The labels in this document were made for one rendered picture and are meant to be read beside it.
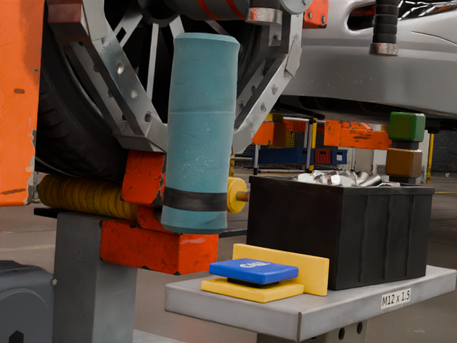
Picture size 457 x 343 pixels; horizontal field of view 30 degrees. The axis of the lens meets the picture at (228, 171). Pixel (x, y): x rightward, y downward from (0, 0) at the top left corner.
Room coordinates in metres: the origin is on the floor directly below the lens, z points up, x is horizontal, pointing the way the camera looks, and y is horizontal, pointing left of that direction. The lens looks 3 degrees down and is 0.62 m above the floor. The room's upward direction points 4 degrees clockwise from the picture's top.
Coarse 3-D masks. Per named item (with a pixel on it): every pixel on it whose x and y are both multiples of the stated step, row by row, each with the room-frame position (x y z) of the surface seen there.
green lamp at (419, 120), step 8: (392, 112) 1.19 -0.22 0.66; (400, 112) 1.18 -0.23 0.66; (408, 112) 1.18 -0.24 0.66; (392, 120) 1.19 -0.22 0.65; (400, 120) 1.18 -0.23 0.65; (408, 120) 1.17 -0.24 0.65; (416, 120) 1.17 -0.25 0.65; (424, 120) 1.20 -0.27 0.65; (392, 128) 1.19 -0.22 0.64; (400, 128) 1.18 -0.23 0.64; (408, 128) 1.17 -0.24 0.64; (416, 128) 1.17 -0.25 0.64; (424, 128) 1.20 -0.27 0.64; (392, 136) 1.19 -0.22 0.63; (400, 136) 1.18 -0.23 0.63; (408, 136) 1.17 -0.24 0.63; (416, 136) 1.18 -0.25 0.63
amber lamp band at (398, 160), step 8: (392, 152) 1.19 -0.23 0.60; (400, 152) 1.18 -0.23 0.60; (408, 152) 1.17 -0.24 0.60; (416, 152) 1.18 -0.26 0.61; (392, 160) 1.19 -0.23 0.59; (400, 160) 1.18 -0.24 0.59; (408, 160) 1.17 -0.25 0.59; (416, 160) 1.18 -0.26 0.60; (392, 168) 1.18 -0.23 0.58; (400, 168) 1.18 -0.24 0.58; (408, 168) 1.17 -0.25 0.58; (416, 168) 1.18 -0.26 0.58; (400, 176) 1.18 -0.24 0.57; (408, 176) 1.17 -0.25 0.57; (416, 176) 1.19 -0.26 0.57
